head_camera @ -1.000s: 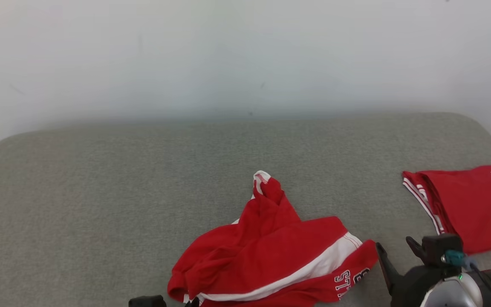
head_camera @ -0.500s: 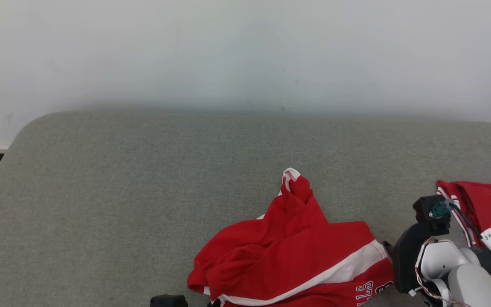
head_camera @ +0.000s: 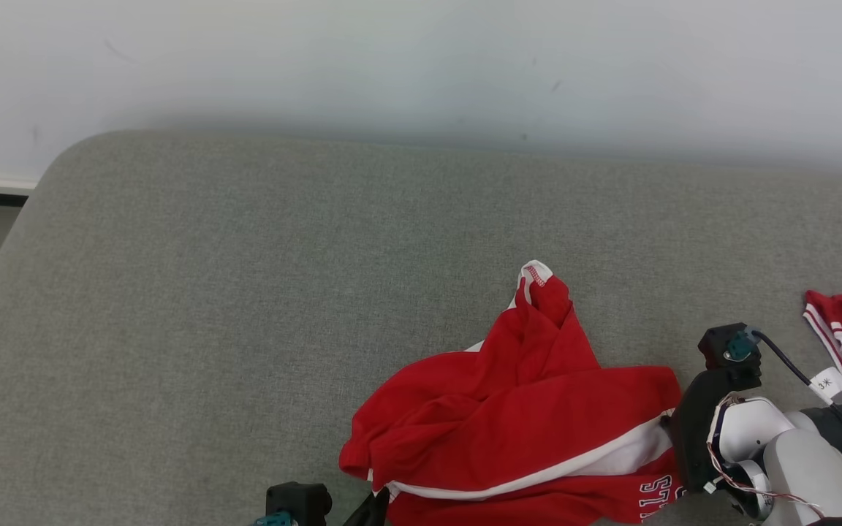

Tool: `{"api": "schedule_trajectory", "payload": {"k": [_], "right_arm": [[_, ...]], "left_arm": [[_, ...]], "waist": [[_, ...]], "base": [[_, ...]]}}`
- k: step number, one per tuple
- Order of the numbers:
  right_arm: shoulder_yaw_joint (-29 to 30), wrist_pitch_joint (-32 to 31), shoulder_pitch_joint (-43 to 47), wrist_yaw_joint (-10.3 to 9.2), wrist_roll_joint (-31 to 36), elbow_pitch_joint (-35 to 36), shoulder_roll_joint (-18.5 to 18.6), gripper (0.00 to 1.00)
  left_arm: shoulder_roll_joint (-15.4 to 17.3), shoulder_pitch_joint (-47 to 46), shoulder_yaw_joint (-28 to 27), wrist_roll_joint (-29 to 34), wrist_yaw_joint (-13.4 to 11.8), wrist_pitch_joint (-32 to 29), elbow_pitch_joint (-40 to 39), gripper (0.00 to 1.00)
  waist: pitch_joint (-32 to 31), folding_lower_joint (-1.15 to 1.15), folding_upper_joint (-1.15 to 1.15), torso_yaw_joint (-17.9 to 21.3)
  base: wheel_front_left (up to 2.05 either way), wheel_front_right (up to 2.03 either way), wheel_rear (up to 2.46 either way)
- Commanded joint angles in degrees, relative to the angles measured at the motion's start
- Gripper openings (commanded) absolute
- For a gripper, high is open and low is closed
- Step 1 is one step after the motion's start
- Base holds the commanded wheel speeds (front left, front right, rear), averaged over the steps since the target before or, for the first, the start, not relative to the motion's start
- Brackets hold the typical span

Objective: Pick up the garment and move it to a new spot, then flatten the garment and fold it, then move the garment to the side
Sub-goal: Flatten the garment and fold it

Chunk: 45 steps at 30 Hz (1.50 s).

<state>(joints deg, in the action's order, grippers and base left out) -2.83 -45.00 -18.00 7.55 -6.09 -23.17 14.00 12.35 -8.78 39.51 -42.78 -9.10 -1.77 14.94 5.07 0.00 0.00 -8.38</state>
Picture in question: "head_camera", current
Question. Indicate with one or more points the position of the grey fabric sofa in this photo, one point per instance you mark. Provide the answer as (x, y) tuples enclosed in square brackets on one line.
[(319, 292)]

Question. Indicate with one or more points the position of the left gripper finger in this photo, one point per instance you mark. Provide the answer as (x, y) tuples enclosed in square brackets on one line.
[(371, 513)]

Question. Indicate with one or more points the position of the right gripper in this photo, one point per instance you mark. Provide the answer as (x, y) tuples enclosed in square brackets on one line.
[(693, 431)]

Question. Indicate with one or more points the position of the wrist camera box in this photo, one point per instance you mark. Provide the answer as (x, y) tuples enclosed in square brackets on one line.
[(297, 500), (715, 343)]

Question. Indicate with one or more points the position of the red jersey with Bulls lettering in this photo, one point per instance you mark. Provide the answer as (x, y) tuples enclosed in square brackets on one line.
[(509, 424)]

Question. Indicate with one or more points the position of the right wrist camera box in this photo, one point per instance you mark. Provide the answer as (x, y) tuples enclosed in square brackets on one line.
[(715, 343)]

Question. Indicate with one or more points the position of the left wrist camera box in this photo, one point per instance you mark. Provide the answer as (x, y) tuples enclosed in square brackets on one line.
[(297, 500)]

